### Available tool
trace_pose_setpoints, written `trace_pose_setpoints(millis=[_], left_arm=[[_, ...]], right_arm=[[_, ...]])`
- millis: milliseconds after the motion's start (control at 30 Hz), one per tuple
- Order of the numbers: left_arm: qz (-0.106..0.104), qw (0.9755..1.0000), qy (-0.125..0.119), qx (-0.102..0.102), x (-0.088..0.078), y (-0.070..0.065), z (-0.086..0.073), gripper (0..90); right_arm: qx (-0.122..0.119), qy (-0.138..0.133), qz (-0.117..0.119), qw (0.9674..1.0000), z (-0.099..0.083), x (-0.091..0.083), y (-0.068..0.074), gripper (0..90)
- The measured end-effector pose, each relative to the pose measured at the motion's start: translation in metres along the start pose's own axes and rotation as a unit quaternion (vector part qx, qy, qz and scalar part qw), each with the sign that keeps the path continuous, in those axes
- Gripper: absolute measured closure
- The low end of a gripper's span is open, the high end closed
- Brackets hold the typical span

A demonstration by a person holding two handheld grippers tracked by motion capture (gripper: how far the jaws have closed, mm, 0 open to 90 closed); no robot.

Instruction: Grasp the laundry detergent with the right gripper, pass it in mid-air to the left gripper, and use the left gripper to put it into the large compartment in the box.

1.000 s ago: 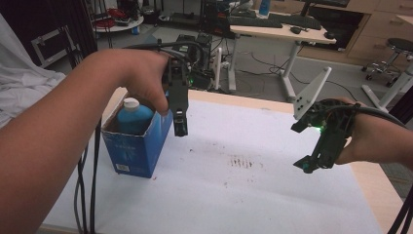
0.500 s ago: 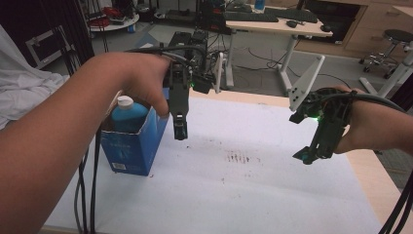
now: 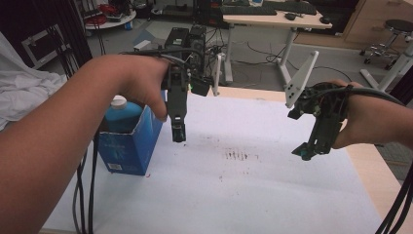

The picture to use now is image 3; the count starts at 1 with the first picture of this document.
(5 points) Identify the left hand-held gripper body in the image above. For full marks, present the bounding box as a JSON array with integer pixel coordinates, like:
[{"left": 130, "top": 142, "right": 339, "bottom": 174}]
[{"left": 161, "top": 53, "right": 226, "bottom": 119}]

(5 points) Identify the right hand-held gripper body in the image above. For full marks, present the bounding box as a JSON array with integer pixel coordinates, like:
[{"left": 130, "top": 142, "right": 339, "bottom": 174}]
[{"left": 284, "top": 50, "right": 351, "bottom": 154}]

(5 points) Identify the blue cardboard box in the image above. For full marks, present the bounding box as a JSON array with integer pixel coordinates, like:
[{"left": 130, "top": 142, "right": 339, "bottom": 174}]
[{"left": 96, "top": 91, "right": 169, "bottom": 176}]

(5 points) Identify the blue bottle with white cap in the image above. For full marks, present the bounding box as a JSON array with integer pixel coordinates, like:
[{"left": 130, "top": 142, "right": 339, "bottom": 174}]
[{"left": 104, "top": 95, "right": 145, "bottom": 135}]

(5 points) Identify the person's right hand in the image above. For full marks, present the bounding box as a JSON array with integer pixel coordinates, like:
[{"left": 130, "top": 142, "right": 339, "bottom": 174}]
[{"left": 326, "top": 79, "right": 370, "bottom": 150}]

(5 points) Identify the person's left hand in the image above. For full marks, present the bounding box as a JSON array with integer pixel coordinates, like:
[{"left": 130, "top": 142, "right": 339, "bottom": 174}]
[{"left": 105, "top": 54, "right": 172, "bottom": 123}]

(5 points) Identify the black computer tower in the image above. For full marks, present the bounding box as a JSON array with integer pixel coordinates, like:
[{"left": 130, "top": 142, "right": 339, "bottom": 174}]
[{"left": 164, "top": 24, "right": 207, "bottom": 77}]

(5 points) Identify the white metal stand leg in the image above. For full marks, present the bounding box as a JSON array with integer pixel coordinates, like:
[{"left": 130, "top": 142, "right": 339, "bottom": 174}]
[{"left": 359, "top": 41, "right": 413, "bottom": 93}]

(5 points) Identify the white table mat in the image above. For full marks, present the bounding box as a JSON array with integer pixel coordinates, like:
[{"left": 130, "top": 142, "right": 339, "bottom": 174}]
[{"left": 42, "top": 92, "right": 385, "bottom": 234}]

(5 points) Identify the round white table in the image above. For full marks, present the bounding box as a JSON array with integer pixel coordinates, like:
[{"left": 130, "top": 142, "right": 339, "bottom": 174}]
[{"left": 83, "top": 9, "right": 137, "bottom": 31}]

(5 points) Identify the wooden cabinet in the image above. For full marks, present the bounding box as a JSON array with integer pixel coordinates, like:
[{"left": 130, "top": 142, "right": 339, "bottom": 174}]
[{"left": 342, "top": 0, "right": 413, "bottom": 45}]

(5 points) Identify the wooden desk with white legs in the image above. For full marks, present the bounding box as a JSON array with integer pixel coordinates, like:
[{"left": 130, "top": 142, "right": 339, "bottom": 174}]
[{"left": 222, "top": 6, "right": 334, "bottom": 88}]

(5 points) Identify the black keyboard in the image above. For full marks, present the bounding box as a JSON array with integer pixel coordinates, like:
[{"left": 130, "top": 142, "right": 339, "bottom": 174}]
[
  {"left": 220, "top": 5, "right": 279, "bottom": 17},
  {"left": 262, "top": 0, "right": 318, "bottom": 16}
]

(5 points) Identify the black round stool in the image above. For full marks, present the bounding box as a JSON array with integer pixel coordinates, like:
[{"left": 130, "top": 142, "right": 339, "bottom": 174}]
[{"left": 358, "top": 19, "right": 413, "bottom": 71}]

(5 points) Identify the white cloth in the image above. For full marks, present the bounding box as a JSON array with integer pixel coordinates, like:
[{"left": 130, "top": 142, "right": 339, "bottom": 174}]
[{"left": 0, "top": 31, "right": 68, "bottom": 132}]

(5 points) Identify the black floor cable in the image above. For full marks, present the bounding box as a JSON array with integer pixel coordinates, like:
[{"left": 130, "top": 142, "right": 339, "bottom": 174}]
[{"left": 235, "top": 41, "right": 355, "bottom": 83}]

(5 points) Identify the left gripper black cable bundle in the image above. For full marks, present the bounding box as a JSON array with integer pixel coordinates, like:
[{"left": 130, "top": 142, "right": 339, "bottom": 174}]
[{"left": 71, "top": 48, "right": 204, "bottom": 234}]

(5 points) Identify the red cable coil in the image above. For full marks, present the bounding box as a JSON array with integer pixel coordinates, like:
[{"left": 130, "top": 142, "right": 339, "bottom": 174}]
[{"left": 96, "top": 3, "right": 120, "bottom": 16}]

